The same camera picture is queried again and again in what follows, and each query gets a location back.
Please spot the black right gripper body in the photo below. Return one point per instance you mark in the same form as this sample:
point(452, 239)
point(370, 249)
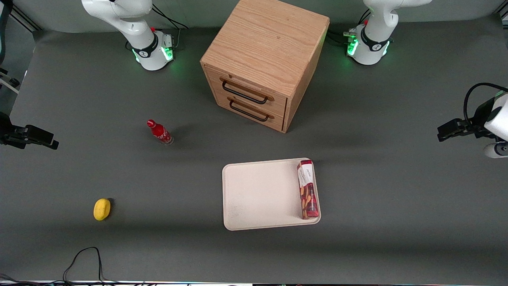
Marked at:
point(8, 134)

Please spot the wooden drawer cabinet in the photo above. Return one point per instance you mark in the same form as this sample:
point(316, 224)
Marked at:
point(266, 39)

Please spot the red cola bottle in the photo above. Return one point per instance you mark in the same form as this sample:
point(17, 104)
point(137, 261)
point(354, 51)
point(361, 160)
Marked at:
point(159, 132)

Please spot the yellow lemon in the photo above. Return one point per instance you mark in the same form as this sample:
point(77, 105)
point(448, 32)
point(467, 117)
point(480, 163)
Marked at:
point(101, 209)

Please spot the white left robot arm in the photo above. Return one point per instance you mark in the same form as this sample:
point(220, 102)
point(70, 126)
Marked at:
point(373, 43)

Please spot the red tartan cookie box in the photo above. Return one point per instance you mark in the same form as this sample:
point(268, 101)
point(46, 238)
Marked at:
point(308, 198)

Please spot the cream rectangular tray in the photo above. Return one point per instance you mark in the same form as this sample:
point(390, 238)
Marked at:
point(262, 194)

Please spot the wooden drawer front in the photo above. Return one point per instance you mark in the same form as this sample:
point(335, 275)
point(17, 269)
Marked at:
point(279, 105)
point(278, 124)

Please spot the aluminium frame rail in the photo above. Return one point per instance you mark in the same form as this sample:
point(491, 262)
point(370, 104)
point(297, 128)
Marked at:
point(25, 19)
point(502, 14)

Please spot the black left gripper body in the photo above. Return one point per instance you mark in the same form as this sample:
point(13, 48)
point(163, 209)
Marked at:
point(477, 126)

